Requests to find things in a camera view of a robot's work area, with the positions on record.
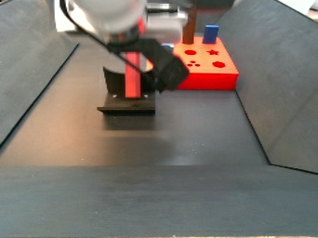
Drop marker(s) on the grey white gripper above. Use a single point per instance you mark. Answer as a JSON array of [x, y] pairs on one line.
[[166, 21]]

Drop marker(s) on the red hexagon peg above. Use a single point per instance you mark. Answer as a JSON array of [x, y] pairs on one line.
[[133, 76]]

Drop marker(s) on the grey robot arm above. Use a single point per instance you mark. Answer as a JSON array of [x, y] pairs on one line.
[[118, 21]]

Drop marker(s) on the red peg board block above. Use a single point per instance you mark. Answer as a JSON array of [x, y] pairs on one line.
[[213, 70]]

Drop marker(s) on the brown cylinder peg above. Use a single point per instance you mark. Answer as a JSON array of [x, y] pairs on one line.
[[189, 30]]

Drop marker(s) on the blue rectangular peg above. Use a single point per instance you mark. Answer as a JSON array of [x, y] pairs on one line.
[[210, 34]]

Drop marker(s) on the black curved cradle stand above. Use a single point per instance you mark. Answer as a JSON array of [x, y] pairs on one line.
[[118, 103]]

